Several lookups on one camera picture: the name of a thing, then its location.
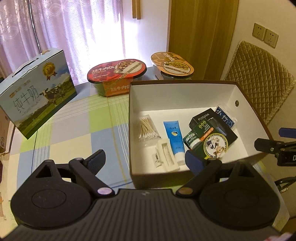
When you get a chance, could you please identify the blue white cream tube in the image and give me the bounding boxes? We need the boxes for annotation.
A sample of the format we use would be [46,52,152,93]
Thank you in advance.
[164,120,185,166]

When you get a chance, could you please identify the quilted tan chair cushion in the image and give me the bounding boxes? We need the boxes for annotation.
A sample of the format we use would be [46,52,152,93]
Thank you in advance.
[224,41,295,124]

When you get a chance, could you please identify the green round-label packet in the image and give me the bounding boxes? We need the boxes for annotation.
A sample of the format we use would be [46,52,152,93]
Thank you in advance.
[191,120,229,159]

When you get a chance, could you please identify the cotton swab bag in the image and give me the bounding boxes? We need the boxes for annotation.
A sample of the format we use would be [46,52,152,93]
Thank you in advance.
[138,114,161,142]

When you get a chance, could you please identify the brown cardboard box white inside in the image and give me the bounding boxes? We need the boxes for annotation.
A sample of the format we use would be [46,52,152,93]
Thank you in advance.
[128,80,275,189]

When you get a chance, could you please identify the pink sheer curtain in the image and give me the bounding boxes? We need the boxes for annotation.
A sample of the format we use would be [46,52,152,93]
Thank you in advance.
[1,1,125,84]

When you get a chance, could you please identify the beige wall socket plate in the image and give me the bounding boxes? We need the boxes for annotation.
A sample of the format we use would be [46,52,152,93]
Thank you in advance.
[252,23,266,41]

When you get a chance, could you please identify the brown wooden wardrobe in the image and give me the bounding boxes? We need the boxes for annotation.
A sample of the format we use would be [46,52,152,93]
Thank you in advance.
[168,1,239,80]

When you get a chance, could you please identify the red instant meal bowl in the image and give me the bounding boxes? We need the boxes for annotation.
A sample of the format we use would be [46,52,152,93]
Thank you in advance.
[87,59,147,97]

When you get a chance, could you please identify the blue milk carton box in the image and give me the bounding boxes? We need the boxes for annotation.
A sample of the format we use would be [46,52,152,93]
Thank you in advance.
[1,48,77,138]

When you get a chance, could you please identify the orange instant meal bowl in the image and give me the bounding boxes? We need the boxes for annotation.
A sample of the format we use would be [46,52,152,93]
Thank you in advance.
[151,52,194,80]

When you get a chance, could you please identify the black shaver box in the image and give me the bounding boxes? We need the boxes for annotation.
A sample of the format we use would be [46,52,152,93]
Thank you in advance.
[189,108,238,145]

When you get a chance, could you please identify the checkered tablecloth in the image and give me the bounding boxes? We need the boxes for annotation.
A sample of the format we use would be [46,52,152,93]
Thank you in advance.
[0,79,290,232]

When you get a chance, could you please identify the small white sachet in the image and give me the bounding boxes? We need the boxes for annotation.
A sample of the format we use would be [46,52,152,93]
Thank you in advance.
[152,153,162,168]

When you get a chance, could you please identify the small green white jar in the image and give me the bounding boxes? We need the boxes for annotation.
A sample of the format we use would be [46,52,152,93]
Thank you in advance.
[183,132,201,149]

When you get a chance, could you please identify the cardboard boxes beside table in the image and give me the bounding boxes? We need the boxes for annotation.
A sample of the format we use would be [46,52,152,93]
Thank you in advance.
[0,108,10,153]

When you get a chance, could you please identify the clear floss pick box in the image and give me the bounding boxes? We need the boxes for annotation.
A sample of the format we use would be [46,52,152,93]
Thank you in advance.
[215,104,237,129]

